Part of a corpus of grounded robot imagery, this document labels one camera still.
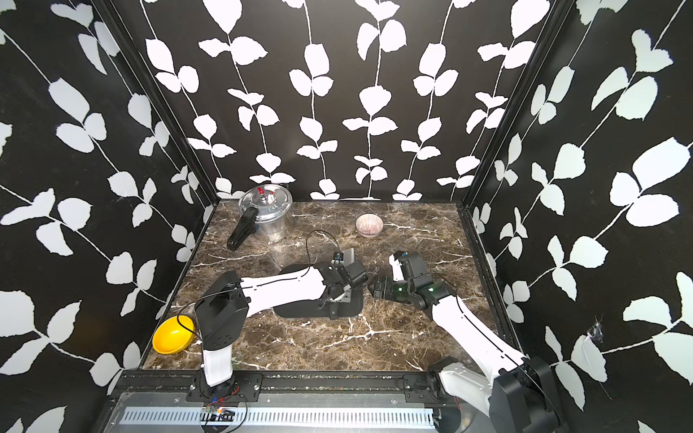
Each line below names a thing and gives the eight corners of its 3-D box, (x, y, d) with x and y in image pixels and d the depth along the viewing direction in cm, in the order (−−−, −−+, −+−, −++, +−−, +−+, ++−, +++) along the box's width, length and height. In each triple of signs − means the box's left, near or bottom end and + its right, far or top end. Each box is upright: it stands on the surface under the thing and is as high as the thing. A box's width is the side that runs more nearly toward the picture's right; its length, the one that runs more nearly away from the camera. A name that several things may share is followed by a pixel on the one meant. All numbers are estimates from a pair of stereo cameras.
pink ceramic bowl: (355, 238, 110) (356, 230, 106) (355, 221, 117) (356, 213, 112) (382, 238, 111) (383, 230, 106) (381, 221, 117) (382, 213, 113)
